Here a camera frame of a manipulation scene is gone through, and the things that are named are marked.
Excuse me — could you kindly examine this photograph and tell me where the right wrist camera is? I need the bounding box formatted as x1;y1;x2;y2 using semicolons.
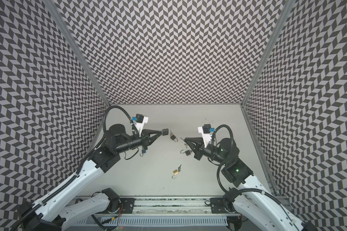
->
198;124;215;148

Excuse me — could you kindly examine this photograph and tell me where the brass padlock with keys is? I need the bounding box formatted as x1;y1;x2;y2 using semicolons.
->
172;165;181;179

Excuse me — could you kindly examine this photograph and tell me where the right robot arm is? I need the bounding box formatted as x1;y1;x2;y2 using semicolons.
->
184;138;317;231

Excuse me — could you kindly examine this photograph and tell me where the right black corrugated cable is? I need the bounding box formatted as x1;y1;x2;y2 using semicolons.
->
210;124;281;200

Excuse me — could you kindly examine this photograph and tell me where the black padlock top with keys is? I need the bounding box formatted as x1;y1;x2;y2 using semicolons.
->
169;131;178;142

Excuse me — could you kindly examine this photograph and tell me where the left black corrugated cable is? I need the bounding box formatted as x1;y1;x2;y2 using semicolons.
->
102;105;134;136

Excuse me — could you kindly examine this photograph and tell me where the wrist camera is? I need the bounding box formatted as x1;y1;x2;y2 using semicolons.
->
131;114;148;137
198;124;215;148

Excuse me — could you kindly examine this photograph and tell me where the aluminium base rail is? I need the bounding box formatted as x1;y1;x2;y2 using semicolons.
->
50;196;296;230

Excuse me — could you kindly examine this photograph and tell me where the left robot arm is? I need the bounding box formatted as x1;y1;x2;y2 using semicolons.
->
11;124;169;231

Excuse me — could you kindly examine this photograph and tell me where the black corrugated cable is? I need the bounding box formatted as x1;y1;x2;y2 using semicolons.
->
210;124;281;200
102;105;134;136

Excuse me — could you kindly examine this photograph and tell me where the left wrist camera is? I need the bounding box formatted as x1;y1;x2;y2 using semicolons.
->
131;114;148;137

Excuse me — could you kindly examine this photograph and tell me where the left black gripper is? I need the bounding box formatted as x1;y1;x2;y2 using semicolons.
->
115;129;163;155

